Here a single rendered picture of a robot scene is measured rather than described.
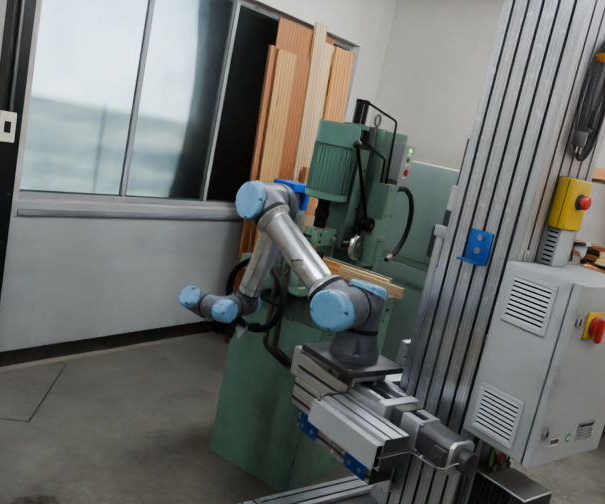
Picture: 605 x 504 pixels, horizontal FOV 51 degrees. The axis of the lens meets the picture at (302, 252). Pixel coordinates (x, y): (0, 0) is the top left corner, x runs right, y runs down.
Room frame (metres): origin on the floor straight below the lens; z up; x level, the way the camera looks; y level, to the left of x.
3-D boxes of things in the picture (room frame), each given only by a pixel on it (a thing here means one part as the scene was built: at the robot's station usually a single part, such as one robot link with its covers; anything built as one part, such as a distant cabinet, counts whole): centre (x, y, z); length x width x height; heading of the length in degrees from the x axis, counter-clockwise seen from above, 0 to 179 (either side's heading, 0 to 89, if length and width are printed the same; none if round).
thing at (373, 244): (2.68, -0.28, 1.02); 0.09 x 0.07 x 0.12; 56
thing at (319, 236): (2.63, -0.06, 1.03); 0.14 x 0.07 x 0.09; 146
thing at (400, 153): (2.80, -0.34, 1.40); 0.10 x 0.06 x 0.16; 146
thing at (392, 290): (2.53, -0.17, 0.92); 0.58 x 0.02 x 0.04; 56
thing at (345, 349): (1.84, -0.22, 0.87); 0.15 x 0.15 x 0.10
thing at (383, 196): (2.70, -0.29, 1.23); 0.09 x 0.08 x 0.15; 146
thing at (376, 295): (1.83, -0.21, 0.98); 0.13 x 0.12 x 0.14; 145
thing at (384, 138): (2.85, -0.21, 1.16); 0.22 x 0.22 x 0.72; 56
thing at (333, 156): (2.61, -0.05, 1.35); 0.18 x 0.18 x 0.31
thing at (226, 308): (2.00, 0.22, 0.83); 0.11 x 0.11 x 0.08; 55
